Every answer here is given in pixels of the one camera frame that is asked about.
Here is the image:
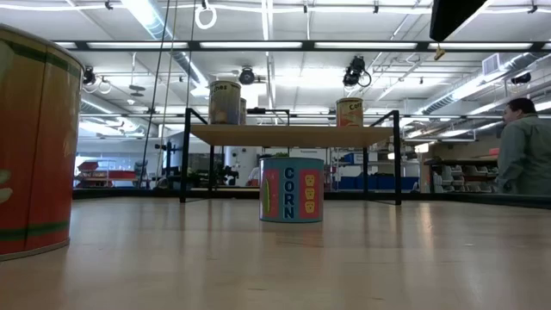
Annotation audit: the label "white hanging ring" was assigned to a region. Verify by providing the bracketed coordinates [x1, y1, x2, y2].
[195, 0, 218, 31]

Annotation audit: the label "black stand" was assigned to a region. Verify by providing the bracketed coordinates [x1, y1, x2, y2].
[154, 140, 183, 190]

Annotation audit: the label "black hanging camera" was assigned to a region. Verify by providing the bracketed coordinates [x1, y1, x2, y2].
[342, 54, 373, 89]

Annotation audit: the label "blue storage bins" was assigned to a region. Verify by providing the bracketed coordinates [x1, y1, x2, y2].
[337, 173, 420, 191]

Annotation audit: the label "teal corn can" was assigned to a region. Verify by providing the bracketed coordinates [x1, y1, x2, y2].
[259, 156, 325, 224]

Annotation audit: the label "round black ceiling device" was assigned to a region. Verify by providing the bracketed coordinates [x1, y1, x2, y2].
[238, 67, 257, 86]

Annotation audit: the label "blue grey peaches can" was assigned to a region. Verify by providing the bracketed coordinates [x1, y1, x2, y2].
[207, 80, 243, 127]

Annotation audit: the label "dark storage rack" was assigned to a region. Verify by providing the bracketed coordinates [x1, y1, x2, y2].
[424, 157, 500, 194]

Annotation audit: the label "white sign board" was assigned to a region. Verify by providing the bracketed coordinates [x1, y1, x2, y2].
[288, 147, 328, 158]

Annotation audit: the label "white air vent grille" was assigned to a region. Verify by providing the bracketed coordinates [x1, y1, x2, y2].
[481, 53, 501, 77]

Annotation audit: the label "white cable loops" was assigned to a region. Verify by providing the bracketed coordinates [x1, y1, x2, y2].
[81, 77, 113, 96]

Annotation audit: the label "wooden shelf board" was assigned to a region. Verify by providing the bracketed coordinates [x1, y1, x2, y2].
[189, 124, 395, 149]

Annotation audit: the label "black table edge rail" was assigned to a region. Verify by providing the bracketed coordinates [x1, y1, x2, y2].
[71, 187, 551, 211]

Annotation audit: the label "black overhead crossbar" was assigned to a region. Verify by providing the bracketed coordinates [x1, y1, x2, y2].
[50, 39, 551, 53]

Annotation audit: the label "light hanging rope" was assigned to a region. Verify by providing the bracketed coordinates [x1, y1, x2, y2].
[155, 0, 179, 184]

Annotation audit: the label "wooden shelf with black frame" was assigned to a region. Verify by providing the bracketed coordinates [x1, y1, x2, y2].
[179, 107, 403, 206]

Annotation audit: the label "dark hanging cable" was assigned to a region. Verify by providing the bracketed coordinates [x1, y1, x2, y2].
[138, 0, 172, 189]

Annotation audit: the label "person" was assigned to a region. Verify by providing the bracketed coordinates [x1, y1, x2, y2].
[494, 96, 551, 195]

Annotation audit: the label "red cart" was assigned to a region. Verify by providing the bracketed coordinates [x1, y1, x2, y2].
[76, 160, 138, 189]

